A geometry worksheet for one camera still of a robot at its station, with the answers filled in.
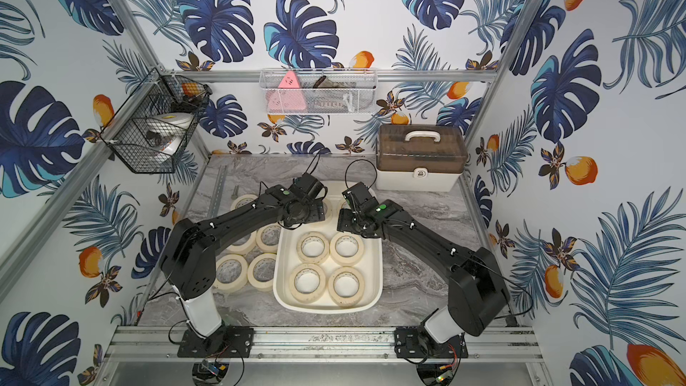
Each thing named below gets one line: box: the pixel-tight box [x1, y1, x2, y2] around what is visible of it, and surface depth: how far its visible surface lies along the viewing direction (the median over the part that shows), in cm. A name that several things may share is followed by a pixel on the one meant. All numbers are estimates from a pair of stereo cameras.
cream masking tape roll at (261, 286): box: [246, 252, 277, 292], surface depth 85 cm
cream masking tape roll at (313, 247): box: [296, 231, 330, 264], surface depth 92 cm
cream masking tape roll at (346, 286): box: [327, 266, 366, 308], surface depth 85 cm
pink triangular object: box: [265, 70, 308, 113], surface depth 92 cm
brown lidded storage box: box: [375, 124, 469, 193], surface depth 99 cm
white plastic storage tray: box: [273, 180, 384, 315], surface depth 86 cm
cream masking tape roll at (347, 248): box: [329, 232, 365, 267], surface depth 92 cm
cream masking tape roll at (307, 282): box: [288, 262, 327, 304], surface depth 85 cm
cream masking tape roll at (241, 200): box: [230, 193, 260, 210], surface depth 105 cm
